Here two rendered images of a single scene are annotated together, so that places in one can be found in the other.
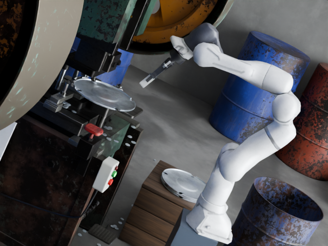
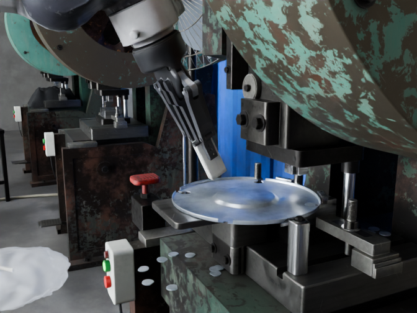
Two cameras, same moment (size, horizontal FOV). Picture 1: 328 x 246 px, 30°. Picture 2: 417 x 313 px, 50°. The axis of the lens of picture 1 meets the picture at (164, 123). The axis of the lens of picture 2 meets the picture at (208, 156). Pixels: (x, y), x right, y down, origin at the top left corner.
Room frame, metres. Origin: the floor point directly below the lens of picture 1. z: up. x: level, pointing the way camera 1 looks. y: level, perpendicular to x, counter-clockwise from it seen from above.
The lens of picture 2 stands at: (3.22, -0.26, 1.05)
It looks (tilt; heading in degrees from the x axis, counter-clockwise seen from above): 12 degrees down; 145
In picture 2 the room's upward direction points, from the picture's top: straight up
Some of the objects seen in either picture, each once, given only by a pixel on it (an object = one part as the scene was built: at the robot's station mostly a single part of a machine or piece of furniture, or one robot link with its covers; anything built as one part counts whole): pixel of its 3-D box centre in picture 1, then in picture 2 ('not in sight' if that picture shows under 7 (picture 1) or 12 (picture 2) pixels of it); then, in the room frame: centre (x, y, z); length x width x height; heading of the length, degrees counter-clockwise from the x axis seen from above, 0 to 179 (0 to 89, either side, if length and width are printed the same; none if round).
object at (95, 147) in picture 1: (83, 156); (148, 231); (2.23, 0.24, 0.62); 0.10 x 0.06 x 0.20; 171
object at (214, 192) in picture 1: (225, 171); not in sight; (2.48, -0.33, 0.71); 0.18 x 0.11 x 0.25; 3
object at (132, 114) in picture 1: (109, 112); (223, 233); (2.55, 0.24, 0.72); 0.25 x 0.14 x 0.14; 81
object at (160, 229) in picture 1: (173, 214); not in sight; (2.97, -0.25, 0.18); 0.40 x 0.38 x 0.35; 84
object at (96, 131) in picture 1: (91, 135); (145, 190); (2.22, 0.24, 0.72); 0.07 x 0.06 x 0.08; 81
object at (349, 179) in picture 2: (77, 69); (349, 185); (2.67, 0.46, 0.81); 0.02 x 0.02 x 0.14
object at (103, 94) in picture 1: (105, 94); (245, 197); (2.56, 0.29, 0.78); 0.29 x 0.29 x 0.01
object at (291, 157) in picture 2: (85, 65); (301, 153); (2.58, 0.42, 0.86); 0.20 x 0.16 x 0.05; 171
